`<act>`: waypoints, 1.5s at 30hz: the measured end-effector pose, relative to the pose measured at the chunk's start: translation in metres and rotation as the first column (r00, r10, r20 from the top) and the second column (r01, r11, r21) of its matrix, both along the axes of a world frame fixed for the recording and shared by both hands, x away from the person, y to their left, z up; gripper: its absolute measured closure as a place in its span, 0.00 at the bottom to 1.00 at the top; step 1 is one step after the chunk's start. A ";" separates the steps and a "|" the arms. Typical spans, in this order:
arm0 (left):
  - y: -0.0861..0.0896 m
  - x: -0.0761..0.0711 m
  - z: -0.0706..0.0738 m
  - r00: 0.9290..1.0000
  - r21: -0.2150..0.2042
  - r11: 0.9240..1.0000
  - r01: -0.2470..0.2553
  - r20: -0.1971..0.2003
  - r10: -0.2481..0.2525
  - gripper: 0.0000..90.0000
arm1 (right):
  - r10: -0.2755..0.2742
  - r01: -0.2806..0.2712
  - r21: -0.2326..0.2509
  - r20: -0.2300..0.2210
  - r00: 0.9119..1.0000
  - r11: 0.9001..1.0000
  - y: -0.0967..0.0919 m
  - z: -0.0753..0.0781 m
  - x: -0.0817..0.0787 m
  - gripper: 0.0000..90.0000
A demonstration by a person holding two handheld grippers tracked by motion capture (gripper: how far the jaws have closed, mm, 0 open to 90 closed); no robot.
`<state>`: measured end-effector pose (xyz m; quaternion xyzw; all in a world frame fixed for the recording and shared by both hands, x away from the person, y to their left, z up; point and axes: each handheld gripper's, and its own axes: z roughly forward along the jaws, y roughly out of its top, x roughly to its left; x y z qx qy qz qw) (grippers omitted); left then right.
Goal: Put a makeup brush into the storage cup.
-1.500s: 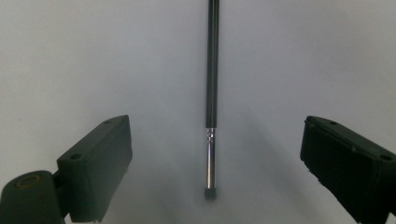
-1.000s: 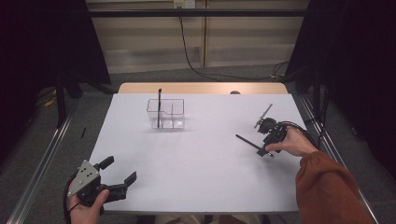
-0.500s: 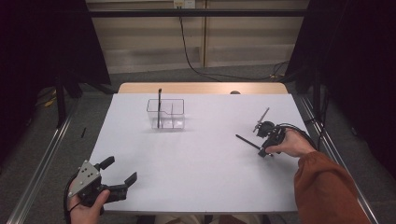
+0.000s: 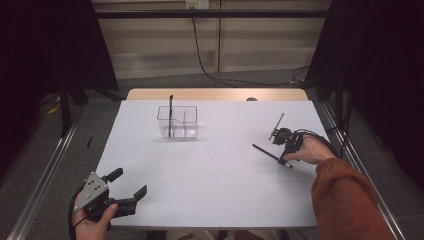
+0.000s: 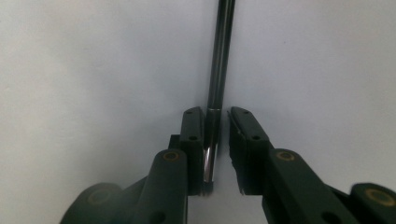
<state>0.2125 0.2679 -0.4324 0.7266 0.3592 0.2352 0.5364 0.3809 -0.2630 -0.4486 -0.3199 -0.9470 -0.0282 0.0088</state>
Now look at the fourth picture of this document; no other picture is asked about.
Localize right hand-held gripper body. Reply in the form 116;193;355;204
268;112;305;157

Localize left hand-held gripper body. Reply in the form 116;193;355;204
73;171;138;224

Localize black pen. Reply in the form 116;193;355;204
167;94;175;139
251;143;295;169

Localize clear plastic organizer box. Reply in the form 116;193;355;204
156;105;199;140

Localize person's right hand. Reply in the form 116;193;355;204
283;134;338;166

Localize person's left hand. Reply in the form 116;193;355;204
72;194;119;240

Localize black metal stand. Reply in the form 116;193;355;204
58;78;73;138
334;73;345;129

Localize white table sheet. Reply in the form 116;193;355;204
94;99;346;230

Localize yellow floor object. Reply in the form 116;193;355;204
46;103;62;116

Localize dark curtain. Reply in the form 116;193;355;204
304;0;424;184
0;0;120;176

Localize left hand-held gripper cable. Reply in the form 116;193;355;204
68;184;88;240

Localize hand-held gripper cable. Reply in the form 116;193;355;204
68;184;88;240
293;128;340;158

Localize right hand-held gripper cable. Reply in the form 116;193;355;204
293;128;340;158

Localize aluminium floor rail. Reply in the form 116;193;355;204
6;106;86;240
319;101;407;240

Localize black wall cable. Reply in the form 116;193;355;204
191;8;311;88

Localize black horizontal frame bar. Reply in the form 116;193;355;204
94;9;329;20

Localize white wall socket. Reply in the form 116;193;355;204
185;0;210;10

